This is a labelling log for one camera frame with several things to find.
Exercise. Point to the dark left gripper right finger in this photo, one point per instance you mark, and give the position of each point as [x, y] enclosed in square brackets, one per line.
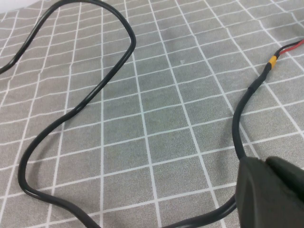
[288, 174]

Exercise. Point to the grey white-checked tablecloth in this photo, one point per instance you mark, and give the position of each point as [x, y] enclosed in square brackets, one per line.
[166, 118]

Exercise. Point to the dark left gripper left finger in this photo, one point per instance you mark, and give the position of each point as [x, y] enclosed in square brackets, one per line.
[261, 202]

